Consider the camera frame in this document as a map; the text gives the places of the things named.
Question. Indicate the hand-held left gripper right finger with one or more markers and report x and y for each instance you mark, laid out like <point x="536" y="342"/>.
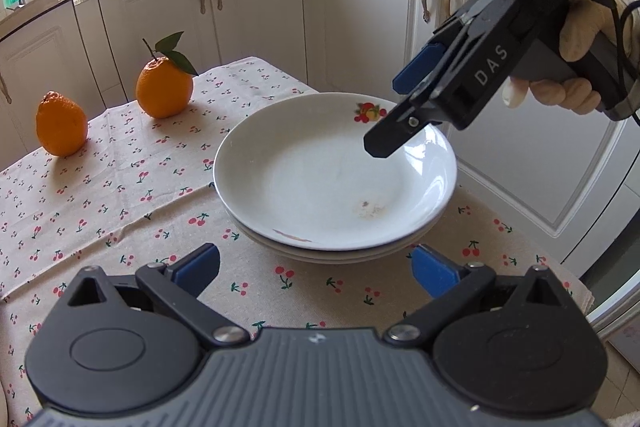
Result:
<point x="434" y="274"/>

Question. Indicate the person's right hand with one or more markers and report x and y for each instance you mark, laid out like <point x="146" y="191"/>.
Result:
<point x="585" y="24"/>

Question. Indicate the cherry print tablecloth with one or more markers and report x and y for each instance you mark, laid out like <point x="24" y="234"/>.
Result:
<point x="150" y="217"/>

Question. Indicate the orange with knobbed top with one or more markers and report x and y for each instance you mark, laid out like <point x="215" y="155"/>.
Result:
<point x="61" y="127"/>

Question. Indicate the white plate with stain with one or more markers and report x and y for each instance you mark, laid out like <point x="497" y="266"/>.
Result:
<point x="310" y="167"/>

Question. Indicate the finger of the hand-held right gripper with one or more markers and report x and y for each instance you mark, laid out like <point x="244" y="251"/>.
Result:
<point x="390" y="134"/>
<point x="417" y="67"/>

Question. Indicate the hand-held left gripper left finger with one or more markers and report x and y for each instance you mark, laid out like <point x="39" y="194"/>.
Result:
<point x="196" y="266"/>

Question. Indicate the orange with green leaf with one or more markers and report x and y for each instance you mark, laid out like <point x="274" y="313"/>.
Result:
<point x="162" y="89"/>

